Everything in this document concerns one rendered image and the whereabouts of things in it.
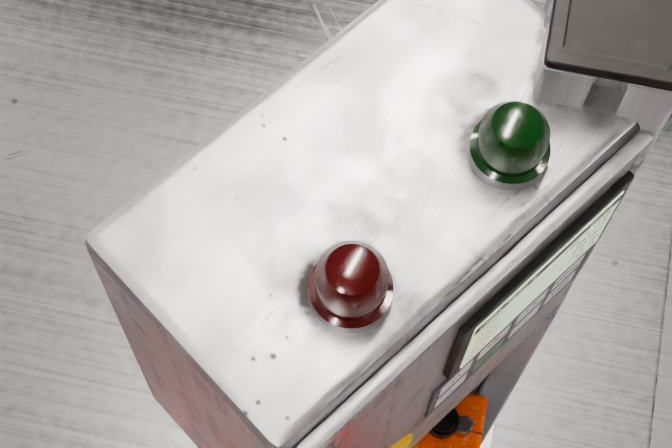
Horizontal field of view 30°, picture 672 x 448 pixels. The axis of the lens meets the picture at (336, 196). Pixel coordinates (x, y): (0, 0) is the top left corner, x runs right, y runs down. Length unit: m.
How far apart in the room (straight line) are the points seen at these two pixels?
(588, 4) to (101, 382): 0.72
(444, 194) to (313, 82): 0.06
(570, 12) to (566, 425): 0.68
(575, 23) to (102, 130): 0.78
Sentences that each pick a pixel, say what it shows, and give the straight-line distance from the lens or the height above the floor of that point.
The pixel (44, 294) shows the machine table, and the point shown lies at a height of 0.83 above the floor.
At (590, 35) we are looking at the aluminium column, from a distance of 0.41.
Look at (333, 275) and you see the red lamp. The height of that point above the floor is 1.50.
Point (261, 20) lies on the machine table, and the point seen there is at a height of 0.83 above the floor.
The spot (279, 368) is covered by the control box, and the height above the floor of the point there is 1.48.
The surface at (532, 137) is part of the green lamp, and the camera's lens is 0.39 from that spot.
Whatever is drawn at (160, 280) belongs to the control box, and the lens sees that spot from 0.39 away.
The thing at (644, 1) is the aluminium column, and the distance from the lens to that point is 0.42.
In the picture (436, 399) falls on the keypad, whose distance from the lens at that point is 0.49.
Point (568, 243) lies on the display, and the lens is 0.42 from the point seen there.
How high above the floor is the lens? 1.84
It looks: 66 degrees down
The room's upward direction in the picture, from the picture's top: 3 degrees clockwise
